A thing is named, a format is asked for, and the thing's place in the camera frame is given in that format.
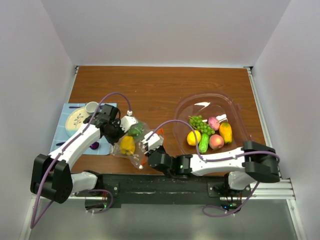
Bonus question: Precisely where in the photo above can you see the orange fake fruit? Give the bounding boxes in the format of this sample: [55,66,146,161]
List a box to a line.
[219,122,233,144]

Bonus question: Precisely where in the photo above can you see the cream floral plate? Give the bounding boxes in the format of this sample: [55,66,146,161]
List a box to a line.
[65,106,90,137]

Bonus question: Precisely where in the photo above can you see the grey cup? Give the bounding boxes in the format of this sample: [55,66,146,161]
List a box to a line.
[85,101,99,115]

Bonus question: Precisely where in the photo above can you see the purple spoon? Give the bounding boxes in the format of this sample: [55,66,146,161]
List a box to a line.
[56,142,100,150]

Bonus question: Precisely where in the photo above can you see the yellow fake bell pepper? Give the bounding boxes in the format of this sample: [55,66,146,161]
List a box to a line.
[120,136,136,156]

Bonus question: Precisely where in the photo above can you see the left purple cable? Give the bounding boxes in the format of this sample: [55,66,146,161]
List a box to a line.
[29,91,133,230]

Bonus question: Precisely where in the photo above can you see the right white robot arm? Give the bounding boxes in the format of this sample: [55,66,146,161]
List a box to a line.
[146,141,280,197]

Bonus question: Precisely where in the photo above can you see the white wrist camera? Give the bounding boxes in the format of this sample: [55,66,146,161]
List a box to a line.
[142,131,164,152]
[120,110,138,133]

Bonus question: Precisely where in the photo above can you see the pink transparent plastic tub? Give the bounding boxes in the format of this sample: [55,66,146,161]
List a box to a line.
[174,92,252,154]

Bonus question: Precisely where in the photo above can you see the blue checked cloth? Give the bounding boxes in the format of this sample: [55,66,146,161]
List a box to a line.
[50,103,111,156]

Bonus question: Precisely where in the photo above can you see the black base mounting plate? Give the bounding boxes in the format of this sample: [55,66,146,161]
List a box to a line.
[72,171,252,210]

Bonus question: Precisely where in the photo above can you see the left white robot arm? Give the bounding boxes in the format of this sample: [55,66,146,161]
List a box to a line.
[30,104,136,204]

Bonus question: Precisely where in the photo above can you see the yellow fake lemon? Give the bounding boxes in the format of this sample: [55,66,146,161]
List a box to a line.
[186,130,202,146]

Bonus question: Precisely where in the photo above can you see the clear zip top bag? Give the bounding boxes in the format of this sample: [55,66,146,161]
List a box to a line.
[110,121,153,170]

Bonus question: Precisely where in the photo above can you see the light green fake gourd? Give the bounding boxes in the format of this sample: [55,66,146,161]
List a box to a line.
[198,133,210,154]

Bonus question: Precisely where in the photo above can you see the pink fake peach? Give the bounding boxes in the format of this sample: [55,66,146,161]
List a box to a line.
[209,134,225,150]

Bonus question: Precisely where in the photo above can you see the green fake grapes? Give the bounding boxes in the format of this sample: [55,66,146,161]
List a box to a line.
[188,115,215,136]

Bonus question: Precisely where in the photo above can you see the dark green fake pepper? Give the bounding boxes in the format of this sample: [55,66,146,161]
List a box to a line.
[127,122,144,137]

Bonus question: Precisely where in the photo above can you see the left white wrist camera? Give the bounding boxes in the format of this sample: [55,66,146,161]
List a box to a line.
[120,110,138,133]

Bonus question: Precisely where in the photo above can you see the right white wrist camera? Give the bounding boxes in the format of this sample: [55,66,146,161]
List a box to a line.
[142,131,164,152]

